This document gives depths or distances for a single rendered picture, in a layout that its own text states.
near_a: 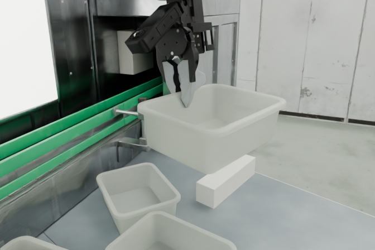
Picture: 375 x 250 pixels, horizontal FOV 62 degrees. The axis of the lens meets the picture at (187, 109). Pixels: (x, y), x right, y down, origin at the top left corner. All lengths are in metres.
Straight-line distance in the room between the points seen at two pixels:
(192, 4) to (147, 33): 0.13
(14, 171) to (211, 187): 0.48
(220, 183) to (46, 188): 0.45
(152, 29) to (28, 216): 0.53
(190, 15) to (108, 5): 0.66
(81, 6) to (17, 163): 0.63
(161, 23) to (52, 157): 0.48
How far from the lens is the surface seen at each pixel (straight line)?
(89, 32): 1.24
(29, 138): 0.90
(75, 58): 1.18
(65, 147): 0.89
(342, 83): 3.84
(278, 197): 0.97
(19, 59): 0.97
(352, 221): 0.95
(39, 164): 0.84
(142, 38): 0.50
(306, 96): 3.87
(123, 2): 1.19
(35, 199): 0.83
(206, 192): 0.88
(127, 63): 1.35
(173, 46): 0.56
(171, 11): 0.55
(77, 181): 0.92
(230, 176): 0.92
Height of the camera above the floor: 1.27
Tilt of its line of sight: 18 degrees down
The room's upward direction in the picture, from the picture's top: straight up
